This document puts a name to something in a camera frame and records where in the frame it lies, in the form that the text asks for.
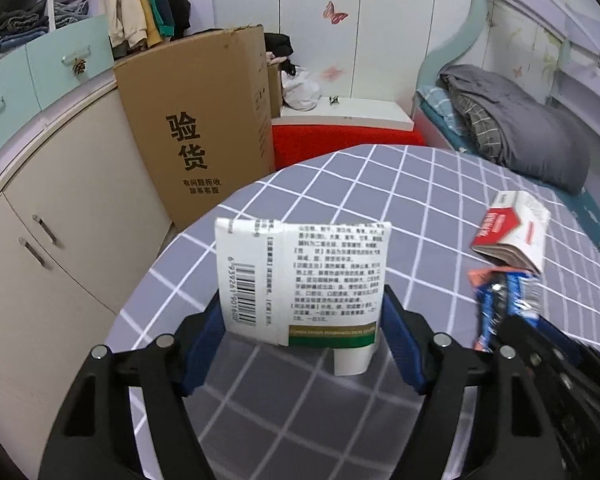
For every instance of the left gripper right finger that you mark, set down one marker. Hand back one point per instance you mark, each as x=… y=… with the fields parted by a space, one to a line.
x=439 y=369

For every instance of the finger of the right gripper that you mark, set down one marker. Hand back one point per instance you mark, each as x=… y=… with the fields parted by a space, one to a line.
x=566 y=374

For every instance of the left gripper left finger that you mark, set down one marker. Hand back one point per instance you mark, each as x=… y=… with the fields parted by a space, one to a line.
x=93 y=434

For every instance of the blue snack wrapper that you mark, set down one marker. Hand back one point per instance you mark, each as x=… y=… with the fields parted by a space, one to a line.
x=501 y=292

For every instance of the white green medicine box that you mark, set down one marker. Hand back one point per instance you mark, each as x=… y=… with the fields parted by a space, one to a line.
x=304 y=285

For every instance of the red white medicine box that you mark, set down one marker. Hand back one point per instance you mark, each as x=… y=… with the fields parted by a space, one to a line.
x=514 y=231

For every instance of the grey checked tablecloth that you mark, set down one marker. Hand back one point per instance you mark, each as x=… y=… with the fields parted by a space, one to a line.
x=270 y=412

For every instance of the beige low cabinet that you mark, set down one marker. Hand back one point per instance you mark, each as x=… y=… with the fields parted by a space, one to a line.
x=80 y=224

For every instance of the grey folded blanket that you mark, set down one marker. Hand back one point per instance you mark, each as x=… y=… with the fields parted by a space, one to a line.
x=512 y=129

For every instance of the white plastic bag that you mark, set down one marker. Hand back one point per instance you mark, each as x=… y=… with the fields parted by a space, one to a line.
x=301 y=91

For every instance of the tall brown cardboard box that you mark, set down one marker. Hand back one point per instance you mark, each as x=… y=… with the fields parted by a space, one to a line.
x=199 y=110

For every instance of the teal drawer unit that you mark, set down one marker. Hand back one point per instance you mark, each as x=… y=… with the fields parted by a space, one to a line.
x=35 y=76

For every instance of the hanging jackets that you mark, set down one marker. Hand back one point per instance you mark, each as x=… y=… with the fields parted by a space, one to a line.
x=137 y=25

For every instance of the purple cubby shelf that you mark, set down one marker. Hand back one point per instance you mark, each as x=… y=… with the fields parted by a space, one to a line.
x=35 y=0

